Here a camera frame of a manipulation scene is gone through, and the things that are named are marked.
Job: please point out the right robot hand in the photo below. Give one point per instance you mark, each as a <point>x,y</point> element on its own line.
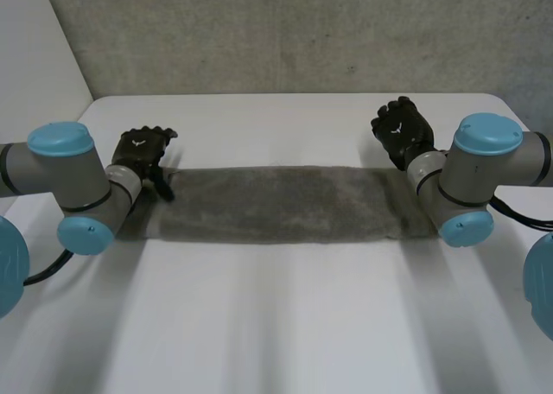
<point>402,131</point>

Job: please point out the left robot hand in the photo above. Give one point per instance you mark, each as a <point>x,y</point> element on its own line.
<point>139,148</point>

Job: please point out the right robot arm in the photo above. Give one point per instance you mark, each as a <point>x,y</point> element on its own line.
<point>479,169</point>

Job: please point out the grey towel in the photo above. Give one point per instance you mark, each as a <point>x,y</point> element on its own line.
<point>285,204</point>

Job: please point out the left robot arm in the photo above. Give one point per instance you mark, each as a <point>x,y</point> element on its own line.
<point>65,182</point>

